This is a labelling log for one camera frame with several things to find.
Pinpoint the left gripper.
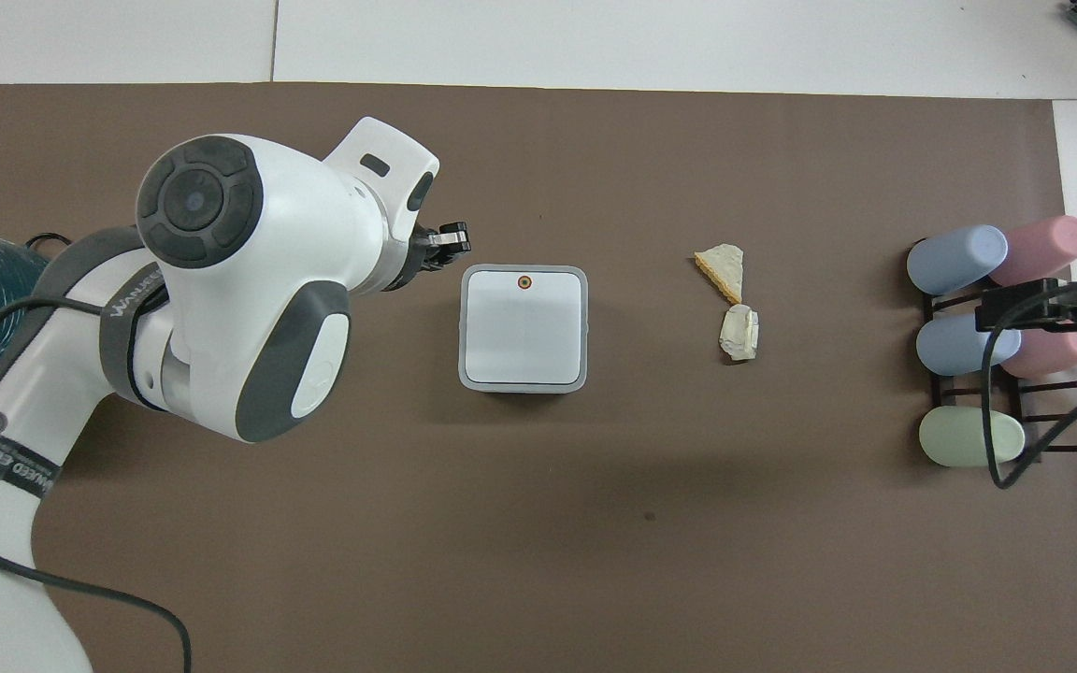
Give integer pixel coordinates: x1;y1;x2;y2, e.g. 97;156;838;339
389;221;473;292

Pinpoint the white bin with grey rim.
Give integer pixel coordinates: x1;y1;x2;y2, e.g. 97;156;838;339
458;264;590;394

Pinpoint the pink cup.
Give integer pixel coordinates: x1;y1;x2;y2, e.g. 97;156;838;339
1000;327;1077;380
987;215;1077;288

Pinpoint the black cup rack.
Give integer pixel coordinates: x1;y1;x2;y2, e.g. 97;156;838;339
920;277;1077;465

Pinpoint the light blue cup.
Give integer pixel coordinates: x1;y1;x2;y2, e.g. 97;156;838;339
915;311;1026;378
906;224;1010;297

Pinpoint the light green cup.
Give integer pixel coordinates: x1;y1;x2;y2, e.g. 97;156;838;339
917;406;1027;469

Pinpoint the triangular bread slice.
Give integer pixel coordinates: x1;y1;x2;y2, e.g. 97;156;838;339
694;243;746;306

